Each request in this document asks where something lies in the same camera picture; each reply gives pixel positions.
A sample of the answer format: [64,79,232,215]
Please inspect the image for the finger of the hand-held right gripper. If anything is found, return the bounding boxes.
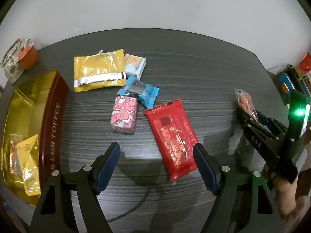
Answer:
[236,107,287,162]
[254,110,291,139]

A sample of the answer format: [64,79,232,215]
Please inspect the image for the yellow packet with silver stripe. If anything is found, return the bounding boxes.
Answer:
[73,49,127,93]

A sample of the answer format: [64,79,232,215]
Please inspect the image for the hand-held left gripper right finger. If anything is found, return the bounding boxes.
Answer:
[193,143,283,233]

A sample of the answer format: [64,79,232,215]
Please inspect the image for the puffed yellow snack packet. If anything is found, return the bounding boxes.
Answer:
[16,133,41,197]

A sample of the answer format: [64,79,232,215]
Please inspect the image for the red snack packet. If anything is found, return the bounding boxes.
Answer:
[143,99,198,182]

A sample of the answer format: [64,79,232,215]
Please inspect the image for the pink patterned snack packet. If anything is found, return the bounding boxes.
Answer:
[110,95,138,135]

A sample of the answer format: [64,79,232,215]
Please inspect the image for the light blue cracker packet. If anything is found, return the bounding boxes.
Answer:
[123,54,147,78]

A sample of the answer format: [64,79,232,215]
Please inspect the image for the clear bag of brown nuts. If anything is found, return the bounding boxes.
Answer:
[235,89,258,120]

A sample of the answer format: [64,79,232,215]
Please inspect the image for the red and gold candy box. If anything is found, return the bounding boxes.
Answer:
[0,70,70,207]

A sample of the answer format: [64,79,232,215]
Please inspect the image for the clear bag of orange snacks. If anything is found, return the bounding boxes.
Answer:
[8,133,25,178]

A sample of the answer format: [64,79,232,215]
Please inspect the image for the person's right hand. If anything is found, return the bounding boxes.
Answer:
[275,172,307,224]

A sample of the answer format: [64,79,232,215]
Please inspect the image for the red and yellow packet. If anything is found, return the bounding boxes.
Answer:
[299,52,311,75]

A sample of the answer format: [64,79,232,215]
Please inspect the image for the floral ceramic teapot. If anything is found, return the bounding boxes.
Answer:
[0,38,26,84]

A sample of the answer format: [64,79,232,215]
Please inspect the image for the blue candy packet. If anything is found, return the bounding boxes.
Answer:
[138,84,160,109]
[117,76,146,97]

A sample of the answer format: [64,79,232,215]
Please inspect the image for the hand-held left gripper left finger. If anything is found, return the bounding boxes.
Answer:
[30,142,121,233]

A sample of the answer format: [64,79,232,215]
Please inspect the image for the orange cup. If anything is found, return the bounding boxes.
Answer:
[17,44,38,70]

